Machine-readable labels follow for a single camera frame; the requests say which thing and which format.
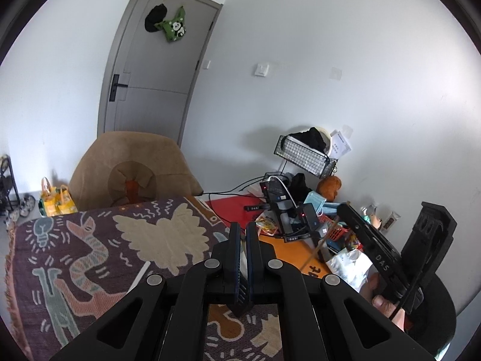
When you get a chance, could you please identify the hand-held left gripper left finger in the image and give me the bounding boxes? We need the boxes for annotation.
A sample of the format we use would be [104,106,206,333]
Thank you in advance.
[49,222,249,361]

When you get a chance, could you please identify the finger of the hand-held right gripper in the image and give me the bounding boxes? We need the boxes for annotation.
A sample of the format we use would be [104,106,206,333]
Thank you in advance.
[337,202,405,295]

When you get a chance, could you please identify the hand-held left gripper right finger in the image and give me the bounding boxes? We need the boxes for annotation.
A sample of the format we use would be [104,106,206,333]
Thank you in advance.
[246,222,437,361]

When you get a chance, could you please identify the white plastic spoon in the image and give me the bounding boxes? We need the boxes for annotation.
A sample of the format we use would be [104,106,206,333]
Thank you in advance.
[240,233,249,277]

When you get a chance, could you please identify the wooden chopstick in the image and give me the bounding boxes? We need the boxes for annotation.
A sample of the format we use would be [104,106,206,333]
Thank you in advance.
[300,214,341,272]

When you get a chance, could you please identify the person's right hand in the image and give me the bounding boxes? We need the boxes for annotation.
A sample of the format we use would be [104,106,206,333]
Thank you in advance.
[359,273,410,332]

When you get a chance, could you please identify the colourful snack packet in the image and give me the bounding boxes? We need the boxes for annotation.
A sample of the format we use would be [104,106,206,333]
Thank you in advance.
[255,214,279,236]

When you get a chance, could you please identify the red plastic basket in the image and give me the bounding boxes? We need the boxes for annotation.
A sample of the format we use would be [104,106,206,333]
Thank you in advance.
[319,214,351,253]

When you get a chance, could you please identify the orange cat mat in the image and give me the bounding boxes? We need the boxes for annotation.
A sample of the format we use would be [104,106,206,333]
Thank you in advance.
[204,194,339,283]

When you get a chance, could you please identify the dark round object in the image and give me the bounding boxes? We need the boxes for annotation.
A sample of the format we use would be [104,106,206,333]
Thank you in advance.
[407,274,458,347]

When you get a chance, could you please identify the parked black gripper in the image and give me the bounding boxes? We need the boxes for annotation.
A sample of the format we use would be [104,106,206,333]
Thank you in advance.
[283,202,328,244]
[244,178,298,234]

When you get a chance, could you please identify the orange plush toy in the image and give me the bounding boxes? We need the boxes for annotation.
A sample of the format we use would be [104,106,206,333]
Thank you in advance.
[315,175,343,202]

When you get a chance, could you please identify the white paper sheet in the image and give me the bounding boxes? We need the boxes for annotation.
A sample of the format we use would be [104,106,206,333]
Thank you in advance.
[329,129,354,161]

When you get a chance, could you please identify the white round plate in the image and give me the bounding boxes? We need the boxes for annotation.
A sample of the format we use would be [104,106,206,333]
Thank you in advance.
[319,125,341,159]

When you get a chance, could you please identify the printed woven blanket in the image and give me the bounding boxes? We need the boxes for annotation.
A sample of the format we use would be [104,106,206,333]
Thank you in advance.
[4,195,287,361]

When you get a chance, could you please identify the black cloth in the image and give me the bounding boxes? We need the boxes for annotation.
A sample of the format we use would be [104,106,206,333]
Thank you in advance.
[291,127,330,153]

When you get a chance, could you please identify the beige upholstered chair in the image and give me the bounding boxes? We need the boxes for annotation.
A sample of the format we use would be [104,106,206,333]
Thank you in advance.
[68,131,204,212]

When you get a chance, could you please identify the yellow shopping bags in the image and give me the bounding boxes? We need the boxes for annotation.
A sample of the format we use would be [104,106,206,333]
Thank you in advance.
[39,176,78,218]

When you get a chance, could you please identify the grey door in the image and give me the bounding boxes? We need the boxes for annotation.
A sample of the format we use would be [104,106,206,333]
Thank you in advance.
[97,0,223,148]

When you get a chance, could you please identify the pair of sneakers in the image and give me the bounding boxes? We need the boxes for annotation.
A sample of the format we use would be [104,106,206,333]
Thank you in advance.
[18,193,37,218]

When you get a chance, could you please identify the black shoe rack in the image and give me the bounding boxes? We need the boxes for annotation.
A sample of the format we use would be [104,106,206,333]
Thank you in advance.
[0,154,21,216]

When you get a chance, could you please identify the green panda bag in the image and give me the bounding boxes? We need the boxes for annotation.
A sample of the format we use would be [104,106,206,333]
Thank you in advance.
[155,5,188,43]

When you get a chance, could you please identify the black hat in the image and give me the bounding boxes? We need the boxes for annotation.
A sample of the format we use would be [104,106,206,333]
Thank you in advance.
[144,3,168,33]

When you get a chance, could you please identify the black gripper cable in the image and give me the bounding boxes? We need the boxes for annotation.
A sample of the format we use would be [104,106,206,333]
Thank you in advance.
[389,263,427,322]

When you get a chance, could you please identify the black power cable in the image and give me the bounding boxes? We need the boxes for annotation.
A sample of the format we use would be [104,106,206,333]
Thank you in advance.
[200,174,272,227]

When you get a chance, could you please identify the white charging cable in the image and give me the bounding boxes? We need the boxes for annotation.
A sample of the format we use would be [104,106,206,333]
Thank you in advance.
[268,174,298,212]

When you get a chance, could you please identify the black wire basket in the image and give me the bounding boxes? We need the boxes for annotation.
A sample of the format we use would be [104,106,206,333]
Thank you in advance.
[274,134,338,180]

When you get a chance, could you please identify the black door handle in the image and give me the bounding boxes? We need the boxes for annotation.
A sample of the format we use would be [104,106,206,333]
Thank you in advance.
[109,74,129,102]

